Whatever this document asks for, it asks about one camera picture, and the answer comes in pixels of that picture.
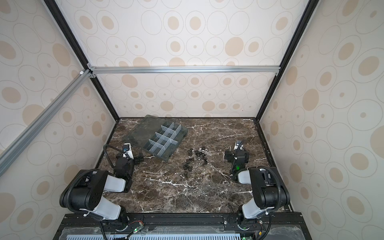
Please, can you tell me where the clear compartment organizer box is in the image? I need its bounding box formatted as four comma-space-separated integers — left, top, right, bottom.
124, 115, 188, 162

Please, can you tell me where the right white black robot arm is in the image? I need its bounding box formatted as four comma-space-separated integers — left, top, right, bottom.
224, 146, 291, 225

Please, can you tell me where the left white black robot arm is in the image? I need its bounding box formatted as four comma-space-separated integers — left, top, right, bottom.
59, 143, 144, 226

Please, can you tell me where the pile of black screws nuts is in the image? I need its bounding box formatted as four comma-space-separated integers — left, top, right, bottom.
182, 146, 208, 172

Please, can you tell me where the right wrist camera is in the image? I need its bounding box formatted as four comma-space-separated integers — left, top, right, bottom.
234, 141, 244, 151

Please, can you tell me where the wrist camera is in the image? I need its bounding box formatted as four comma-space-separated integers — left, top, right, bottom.
122, 143, 134, 160
234, 141, 244, 151

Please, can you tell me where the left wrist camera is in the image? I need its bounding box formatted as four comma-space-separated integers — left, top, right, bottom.
122, 143, 134, 160

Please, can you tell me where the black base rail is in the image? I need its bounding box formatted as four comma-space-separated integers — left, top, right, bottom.
54, 212, 311, 240

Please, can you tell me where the horizontal aluminium frame bar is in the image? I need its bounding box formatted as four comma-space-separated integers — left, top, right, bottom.
91, 66, 280, 74

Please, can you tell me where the diagonal aluminium frame bar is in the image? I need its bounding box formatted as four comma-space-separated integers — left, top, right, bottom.
1, 69, 91, 175

